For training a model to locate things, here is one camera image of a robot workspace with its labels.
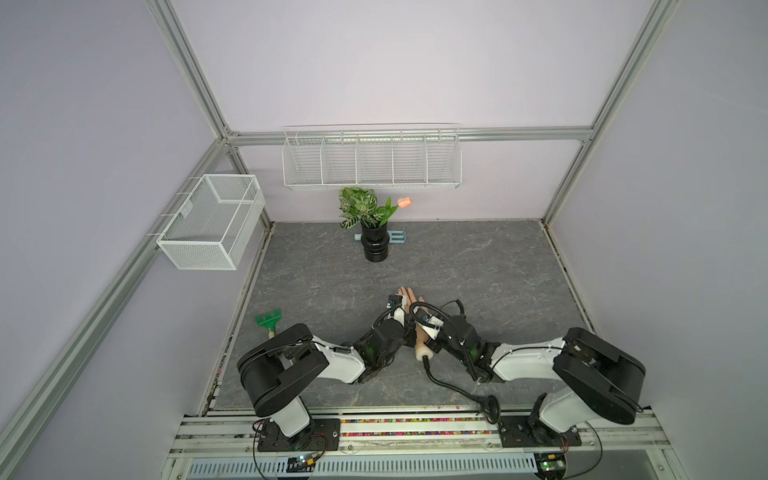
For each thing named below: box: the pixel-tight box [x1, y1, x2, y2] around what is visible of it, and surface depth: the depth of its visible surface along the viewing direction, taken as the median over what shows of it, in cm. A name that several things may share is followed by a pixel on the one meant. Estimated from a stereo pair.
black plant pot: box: [361, 222, 390, 262], surface depth 105 cm
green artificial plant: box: [338, 186, 398, 229], surface depth 91 cm
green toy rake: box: [254, 308, 282, 339], surface depth 96 cm
